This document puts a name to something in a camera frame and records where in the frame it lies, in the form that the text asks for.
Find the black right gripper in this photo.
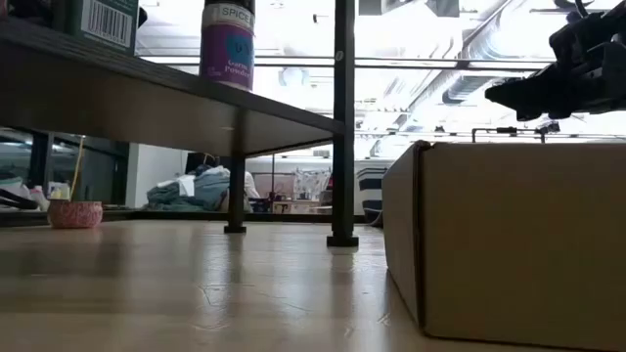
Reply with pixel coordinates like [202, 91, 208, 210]
[484, 0, 626, 122]

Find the purple label garlic powder bottle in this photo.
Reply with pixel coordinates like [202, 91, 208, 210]
[199, 0, 256, 93]

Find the brown wood black metal shelf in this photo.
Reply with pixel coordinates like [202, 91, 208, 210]
[0, 0, 361, 248]

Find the dark green spice tin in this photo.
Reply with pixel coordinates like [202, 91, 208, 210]
[67, 0, 141, 56]

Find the black metal bar fixture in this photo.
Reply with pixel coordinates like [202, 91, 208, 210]
[471, 121, 561, 144]

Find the small brown cardboard box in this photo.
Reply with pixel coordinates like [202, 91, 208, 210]
[381, 140, 626, 352]

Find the navy white striped bin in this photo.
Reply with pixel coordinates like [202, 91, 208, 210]
[355, 166, 388, 227]

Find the pile of blue clothes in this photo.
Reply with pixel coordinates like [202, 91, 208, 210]
[146, 164, 260, 213]

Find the pink speckled round cup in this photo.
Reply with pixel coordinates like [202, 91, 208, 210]
[47, 198, 105, 230]

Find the yellow cable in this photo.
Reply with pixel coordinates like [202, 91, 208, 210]
[69, 136, 85, 201]

